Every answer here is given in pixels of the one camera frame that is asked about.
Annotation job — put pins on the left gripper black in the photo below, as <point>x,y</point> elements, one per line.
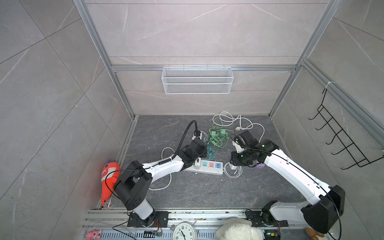
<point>204,150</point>

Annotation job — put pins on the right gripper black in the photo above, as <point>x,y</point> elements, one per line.
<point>235,161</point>

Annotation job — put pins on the white charger with black cable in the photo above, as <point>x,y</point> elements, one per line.
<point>198,164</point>

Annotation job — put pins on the purple small power strip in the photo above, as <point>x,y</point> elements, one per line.
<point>260,166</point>

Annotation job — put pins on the white 66W charger with cable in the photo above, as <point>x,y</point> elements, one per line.
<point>232,171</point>

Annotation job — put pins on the white multicolour power strip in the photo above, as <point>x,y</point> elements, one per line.
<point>208,167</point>

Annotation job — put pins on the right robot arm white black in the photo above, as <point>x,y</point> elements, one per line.
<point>323,205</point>

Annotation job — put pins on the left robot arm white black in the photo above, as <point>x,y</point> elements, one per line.
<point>132,184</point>

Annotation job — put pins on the white analog clock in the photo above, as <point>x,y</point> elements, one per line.
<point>185,231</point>

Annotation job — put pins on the white plush toy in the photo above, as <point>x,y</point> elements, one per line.
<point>238,229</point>

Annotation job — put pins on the red toy vacuum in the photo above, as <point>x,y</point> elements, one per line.
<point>109,177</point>

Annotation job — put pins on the brown plush toy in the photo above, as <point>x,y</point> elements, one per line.
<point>314,235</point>

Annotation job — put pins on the pink toy pig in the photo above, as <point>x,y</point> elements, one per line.
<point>93,235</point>

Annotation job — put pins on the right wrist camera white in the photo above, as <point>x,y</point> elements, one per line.
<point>238,148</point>

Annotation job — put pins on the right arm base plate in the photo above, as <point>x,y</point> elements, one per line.
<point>263,218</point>

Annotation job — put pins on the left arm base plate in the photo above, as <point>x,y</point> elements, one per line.
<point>156,219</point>

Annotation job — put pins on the white wire mesh basket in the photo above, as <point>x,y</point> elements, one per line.
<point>197,80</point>

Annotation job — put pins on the aluminium front rail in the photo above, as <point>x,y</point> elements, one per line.
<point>113,224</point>

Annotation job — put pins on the black wire hook rack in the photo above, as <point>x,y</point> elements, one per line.
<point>339,133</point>

